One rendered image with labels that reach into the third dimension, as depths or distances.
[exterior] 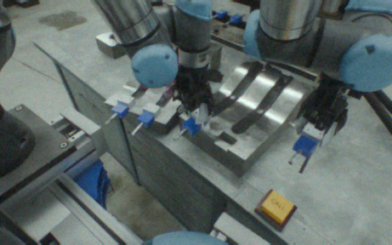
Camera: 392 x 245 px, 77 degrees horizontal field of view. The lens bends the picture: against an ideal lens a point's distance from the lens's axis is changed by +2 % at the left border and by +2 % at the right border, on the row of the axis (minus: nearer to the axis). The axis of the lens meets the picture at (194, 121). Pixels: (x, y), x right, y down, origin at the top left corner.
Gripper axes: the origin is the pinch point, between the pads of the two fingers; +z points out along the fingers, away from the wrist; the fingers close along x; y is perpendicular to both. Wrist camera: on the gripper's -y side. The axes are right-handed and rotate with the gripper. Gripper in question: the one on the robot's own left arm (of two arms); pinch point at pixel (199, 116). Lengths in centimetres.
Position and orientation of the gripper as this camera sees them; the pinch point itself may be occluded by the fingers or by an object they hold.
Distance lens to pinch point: 75.3
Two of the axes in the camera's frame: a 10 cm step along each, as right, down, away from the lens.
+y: -6.9, 5.0, -5.2
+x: 7.2, 4.8, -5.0
